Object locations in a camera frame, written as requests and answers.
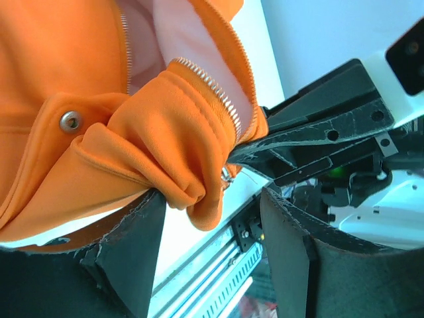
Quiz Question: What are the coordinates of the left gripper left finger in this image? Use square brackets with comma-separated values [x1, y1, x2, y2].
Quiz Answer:
[1, 189, 166, 317]

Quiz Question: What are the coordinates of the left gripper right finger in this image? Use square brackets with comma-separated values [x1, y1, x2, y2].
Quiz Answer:
[260, 188, 423, 317]

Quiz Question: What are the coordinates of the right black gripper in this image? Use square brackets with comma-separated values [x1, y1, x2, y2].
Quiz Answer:
[228, 59, 394, 186]

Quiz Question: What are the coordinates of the orange jacket pink lining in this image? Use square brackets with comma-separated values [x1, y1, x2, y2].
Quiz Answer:
[1, 1, 268, 251]

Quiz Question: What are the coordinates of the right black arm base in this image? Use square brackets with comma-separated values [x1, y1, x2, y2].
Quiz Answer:
[231, 216, 264, 252]

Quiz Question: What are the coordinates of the white slotted cable duct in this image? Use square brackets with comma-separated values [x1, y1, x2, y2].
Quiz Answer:
[192, 243, 263, 318]

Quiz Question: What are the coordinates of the aluminium front rail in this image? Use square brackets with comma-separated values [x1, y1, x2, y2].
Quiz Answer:
[147, 195, 262, 318]

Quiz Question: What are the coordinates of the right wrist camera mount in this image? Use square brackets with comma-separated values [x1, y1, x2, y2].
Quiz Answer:
[361, 19, 423, 128]

